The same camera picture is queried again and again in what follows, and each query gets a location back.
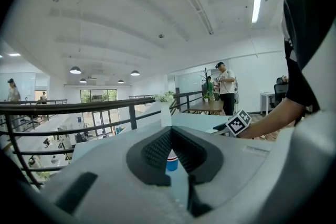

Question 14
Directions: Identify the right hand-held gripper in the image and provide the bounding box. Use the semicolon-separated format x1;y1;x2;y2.
213;109;252;137

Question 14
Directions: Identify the black high-back office chair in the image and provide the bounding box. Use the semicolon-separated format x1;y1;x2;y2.
269;77;290;109

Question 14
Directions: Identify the white ceramic vase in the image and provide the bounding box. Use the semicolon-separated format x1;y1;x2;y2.
160;101;172;127

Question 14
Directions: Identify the large glass window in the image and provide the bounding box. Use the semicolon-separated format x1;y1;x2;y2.
80;89;118;102

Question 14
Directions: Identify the white desk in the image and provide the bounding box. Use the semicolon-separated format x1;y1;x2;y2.
259;91;276;116

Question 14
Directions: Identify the person's right forearm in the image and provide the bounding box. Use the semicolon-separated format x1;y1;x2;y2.
239;98;307;140

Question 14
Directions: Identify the person in black shirt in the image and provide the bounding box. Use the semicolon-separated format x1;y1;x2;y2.
282;0;334;113

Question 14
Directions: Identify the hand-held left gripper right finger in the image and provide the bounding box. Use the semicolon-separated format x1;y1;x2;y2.
172;125;274;218

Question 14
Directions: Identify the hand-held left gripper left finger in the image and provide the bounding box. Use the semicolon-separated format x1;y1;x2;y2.
39;125;184;224

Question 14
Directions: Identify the white flower bouquet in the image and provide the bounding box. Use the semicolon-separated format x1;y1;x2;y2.
153;90;176;103

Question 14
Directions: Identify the dark wooden coat rack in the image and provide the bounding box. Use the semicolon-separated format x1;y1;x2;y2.
199;67;214;82

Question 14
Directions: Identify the black metal railing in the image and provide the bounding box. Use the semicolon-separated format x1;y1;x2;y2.
0;90;204;188

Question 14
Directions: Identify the ceiling tube light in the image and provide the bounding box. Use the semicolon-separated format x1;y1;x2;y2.
251;0;263;24

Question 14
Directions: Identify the dark wooden table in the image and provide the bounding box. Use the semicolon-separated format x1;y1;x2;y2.
188;100;224;115

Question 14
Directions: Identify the blue plastic cup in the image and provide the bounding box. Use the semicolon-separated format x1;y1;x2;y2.
166;159;179;172

